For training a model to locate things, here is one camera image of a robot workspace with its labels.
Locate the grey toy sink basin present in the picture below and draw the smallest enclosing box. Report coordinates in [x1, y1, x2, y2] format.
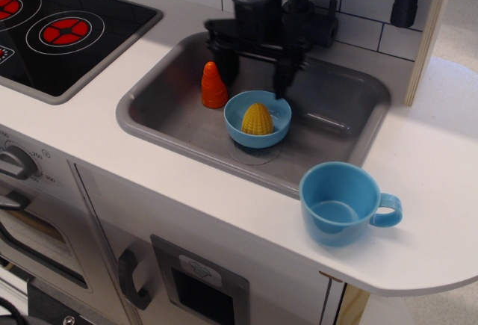
[117, 32, 391, 197]

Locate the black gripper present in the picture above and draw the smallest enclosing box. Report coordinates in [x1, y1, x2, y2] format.
[205, 5, 311, 99]

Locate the blue plastic cup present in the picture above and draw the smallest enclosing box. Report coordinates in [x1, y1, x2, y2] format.
[299, 161, 403, 247]

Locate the wooden side post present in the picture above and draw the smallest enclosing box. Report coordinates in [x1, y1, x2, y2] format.
[403, 0, 449, 107]

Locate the toy oven door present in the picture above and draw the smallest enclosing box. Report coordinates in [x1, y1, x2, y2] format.
[1, 181, 89, 291]

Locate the grey oven knob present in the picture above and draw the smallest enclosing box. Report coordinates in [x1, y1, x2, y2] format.
[1, 146, 38, 180]

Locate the black toy faucet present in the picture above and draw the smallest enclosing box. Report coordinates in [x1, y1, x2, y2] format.
[282, 0, 418, 48]

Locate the black cabinet door handle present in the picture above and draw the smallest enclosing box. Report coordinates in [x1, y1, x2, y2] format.
[117, 249, 152, 310]

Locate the black toy stovetop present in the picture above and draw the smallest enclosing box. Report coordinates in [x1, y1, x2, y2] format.
[1, 0, 163, 105]

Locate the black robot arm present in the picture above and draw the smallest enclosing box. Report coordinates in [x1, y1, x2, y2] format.
[205, 0, 313, 99]

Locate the light blue bowl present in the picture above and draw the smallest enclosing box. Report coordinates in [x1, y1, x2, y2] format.
[224, 90, 292, 149]

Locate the yellow toy corn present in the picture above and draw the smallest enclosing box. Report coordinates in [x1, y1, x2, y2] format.
[241, 102, 273, 135]

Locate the orange toy carrot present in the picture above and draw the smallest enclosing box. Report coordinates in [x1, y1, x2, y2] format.
[201, 61, 229, 109]

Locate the grey dishwasher panel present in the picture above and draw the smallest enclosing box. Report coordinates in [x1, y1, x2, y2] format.
[150, 235, 251, 325]

